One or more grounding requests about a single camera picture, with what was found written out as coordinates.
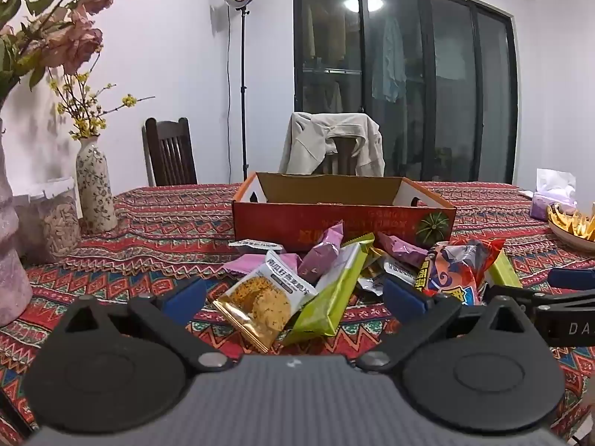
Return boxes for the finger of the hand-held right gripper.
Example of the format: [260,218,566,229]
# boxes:
[547,267,595,291]
[486,284,595,317]

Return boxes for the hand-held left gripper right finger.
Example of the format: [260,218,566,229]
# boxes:
[356,275,530,375]

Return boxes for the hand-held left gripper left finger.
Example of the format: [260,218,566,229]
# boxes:
[60,279,235,375]

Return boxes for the red blue snack bag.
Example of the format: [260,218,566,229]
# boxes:
[416,238,507,306]

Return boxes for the red cardboard box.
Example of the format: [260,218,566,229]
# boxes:
[231,172,457,252]

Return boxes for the bowl of yellow snacks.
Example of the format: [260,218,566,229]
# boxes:
[546,202,595,242]

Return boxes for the black silver snack packet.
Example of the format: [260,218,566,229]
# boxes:
[357,275,387,294]

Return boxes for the beige bowl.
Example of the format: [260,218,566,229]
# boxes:
[547,220,595,254]

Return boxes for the purple tissue box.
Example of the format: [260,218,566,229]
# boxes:
[530,168,578,221]

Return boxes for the floral ceramic vase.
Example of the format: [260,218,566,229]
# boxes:
[75,136,118,234]

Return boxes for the clear jar of seeds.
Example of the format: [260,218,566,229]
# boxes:
[14,177,82,263]

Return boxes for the dark wooden chair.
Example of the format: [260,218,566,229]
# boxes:
[142,117,198,187]
[325,137,358,175]

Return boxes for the pale pink vase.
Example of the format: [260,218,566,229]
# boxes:
[0,116,34,328]

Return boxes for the beige jacket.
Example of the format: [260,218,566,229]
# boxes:
[279,112,386,177]

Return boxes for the yellow flower branches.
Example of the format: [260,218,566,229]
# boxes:
[49,72,156,142]

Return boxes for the black framed glass door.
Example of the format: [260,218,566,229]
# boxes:
[293,0,519,183]

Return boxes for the studio light on stand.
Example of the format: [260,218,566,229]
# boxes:
[223,0,256,182]

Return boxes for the hanging light blue shirt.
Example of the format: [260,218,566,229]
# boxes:
[371,15,406,103]

